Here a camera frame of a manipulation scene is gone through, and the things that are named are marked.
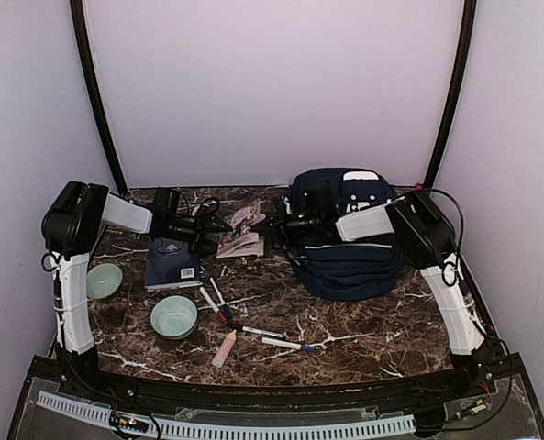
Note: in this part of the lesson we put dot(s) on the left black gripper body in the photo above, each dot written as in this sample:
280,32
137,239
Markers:
192,235

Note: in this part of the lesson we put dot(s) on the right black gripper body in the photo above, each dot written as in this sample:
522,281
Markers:
295,225

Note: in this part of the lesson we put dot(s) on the pink Shakespeare story book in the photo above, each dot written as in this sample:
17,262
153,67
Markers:
242,240

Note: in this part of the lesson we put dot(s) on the navy blue student backpack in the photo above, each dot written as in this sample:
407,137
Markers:
352,271

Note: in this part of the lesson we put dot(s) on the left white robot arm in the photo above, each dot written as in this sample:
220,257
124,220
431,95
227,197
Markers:
71,229

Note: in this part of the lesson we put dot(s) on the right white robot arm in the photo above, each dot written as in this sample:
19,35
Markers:
429,243

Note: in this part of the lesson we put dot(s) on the dark blue hardcover book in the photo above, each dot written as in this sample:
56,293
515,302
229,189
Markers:
171,265

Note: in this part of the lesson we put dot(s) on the blue capped white marker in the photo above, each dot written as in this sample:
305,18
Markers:
225,309

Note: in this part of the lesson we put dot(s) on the near celadon green bowl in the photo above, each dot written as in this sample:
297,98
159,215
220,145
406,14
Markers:
174,317

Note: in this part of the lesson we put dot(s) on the celadon green bowl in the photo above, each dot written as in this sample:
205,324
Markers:
174,317
103,280

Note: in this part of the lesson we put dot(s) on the red capped white marker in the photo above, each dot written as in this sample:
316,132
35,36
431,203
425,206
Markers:
212,304

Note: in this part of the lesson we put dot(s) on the far celadon green bowl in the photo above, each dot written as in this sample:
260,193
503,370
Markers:
103,280

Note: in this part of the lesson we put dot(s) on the black capped white marker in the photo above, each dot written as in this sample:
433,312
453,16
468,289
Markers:
256,331

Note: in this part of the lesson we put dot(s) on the purple capped white marker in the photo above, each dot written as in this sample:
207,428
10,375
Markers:
286,344

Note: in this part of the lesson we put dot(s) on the pink pencil-shaped eraser tube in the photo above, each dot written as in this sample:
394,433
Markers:
224,349

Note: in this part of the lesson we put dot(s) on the small green circuit board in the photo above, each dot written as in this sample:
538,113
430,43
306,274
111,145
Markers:
128,423

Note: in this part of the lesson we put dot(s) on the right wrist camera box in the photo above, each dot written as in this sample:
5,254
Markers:
319,198

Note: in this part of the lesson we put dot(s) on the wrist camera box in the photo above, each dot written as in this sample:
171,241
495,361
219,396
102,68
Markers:
319,198
167,200

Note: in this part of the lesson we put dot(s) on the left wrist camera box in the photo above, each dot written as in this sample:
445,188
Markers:
167,200

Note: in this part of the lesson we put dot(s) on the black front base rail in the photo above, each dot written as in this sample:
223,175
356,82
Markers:
271,386

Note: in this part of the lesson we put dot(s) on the white slotted cable duct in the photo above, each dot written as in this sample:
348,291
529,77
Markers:
97,414

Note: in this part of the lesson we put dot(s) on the left black frame post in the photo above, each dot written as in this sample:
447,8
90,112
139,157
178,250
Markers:
94,95

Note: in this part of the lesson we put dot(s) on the black frame post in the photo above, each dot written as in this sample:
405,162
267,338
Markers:
454,91
94,95

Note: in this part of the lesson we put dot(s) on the right black frame post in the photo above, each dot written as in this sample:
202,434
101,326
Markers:
454,91

